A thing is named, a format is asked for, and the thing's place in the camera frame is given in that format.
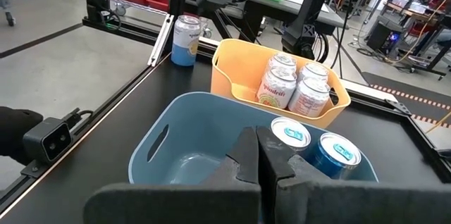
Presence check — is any yellow floor cable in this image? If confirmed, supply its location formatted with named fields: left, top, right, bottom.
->
left=424, top=110, right=451, bottom=135

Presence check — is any black computer tower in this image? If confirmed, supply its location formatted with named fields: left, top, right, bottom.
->
left=366, top=15, right=405, bottom=56

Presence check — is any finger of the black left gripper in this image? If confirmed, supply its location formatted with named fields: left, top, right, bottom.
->
left=168, top=0, right=187, bottom=17

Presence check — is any black camera cable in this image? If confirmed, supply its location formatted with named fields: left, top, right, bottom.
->
left=63, top=108, right=94, bottom=128

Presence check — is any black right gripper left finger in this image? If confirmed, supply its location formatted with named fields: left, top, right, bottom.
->
left=82, top=127, right=261, bottom=224

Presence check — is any black rounded padded object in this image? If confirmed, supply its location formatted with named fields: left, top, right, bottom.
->
left=0, top=106, right=45, bottom=166

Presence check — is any black aluminium table frame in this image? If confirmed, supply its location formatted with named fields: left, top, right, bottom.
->
left=0, top=15, right=451, bottom=218

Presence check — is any dark blue soda can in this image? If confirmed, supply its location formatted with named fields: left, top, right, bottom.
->
left=270, top=116, right=312, bottom=153
left=309, top=132, right=363, bottom=181

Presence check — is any silver aluminium bar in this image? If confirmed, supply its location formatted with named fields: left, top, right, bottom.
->
left=147, top=13, right=176, bottom=68

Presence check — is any blue-grey plastic bin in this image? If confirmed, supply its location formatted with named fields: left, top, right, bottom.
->
left=128, top=92, right=380, bottom=186

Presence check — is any dark mat with orange stripes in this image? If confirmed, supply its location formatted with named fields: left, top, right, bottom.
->
left=362, top=71, right=451, bottom=130

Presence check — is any black caster wheel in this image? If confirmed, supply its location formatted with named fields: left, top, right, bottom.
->
left=4, top=11, right=17, bottom=27

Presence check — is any grey table-level camera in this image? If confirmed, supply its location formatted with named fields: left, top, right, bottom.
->
left=23, top=117, right=74, bottom=164

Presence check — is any grey desk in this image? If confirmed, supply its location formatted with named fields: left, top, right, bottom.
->
left=225, top=0, right=350, bottom=37

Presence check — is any white and blue soda can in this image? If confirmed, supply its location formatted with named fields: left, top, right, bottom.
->
left=171, top=15, right=202, bottom=67

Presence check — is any yellow plastic bin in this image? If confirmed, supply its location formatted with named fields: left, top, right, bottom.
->
left=210, top=38, right=352, bottom=129

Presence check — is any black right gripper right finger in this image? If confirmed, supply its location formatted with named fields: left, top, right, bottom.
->
left=256, top=125, right=451, bottom=224

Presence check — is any black-legged workbench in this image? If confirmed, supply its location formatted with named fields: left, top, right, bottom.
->
left=385, top=0, right=451, bottom=81

